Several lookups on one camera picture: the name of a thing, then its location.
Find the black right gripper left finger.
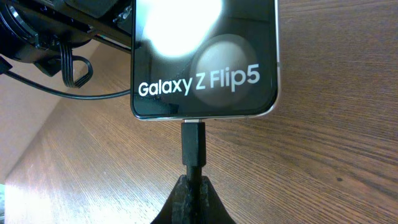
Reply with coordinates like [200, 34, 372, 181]
[151, 175, 194, 224]

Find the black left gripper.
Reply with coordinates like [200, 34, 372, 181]
[1, 0, 133, 77]

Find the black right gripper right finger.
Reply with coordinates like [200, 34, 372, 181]
[194, 176, 236, 224]

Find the black charger cable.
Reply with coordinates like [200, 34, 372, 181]
[181, 119, 206, 187]

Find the black Galaxy flip phone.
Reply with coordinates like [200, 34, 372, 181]
[131, 0, 281, 120]

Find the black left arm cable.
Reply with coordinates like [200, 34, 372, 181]
[0, 55, 132, 101]

